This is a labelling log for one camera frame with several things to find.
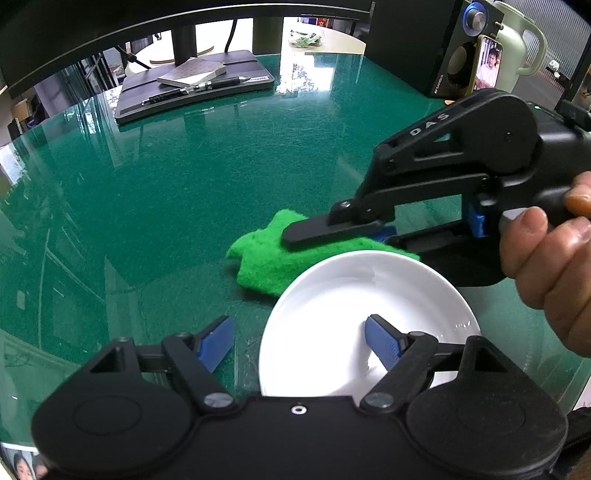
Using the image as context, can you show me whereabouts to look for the person's right hand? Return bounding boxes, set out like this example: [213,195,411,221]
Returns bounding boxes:
[500,171,591,357]

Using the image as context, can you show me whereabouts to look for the black pen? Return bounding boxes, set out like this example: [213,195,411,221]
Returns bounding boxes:
[141,76,249,106]

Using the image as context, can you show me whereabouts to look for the black speaker with blue knob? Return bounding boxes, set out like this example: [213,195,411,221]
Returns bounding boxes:
[365,0,504,100]

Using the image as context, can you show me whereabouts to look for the pale green kettle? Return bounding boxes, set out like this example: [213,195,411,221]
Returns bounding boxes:
[494,1,548,93]

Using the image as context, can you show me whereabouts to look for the green cleaning cloth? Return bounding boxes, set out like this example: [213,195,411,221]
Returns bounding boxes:
[226,209,421,297]

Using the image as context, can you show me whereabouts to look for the grey monitor stand base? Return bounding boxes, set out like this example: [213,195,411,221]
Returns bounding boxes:
[114,50,274,126]

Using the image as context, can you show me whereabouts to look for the smartphone with lit screen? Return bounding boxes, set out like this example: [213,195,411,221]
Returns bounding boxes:
[468,35,503,93]

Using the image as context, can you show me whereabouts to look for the grey notepad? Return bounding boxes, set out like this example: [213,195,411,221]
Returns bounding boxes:
[157,57,226,88]

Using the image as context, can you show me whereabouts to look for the black curved monitor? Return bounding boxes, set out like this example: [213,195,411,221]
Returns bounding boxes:
[1,0,372,97]

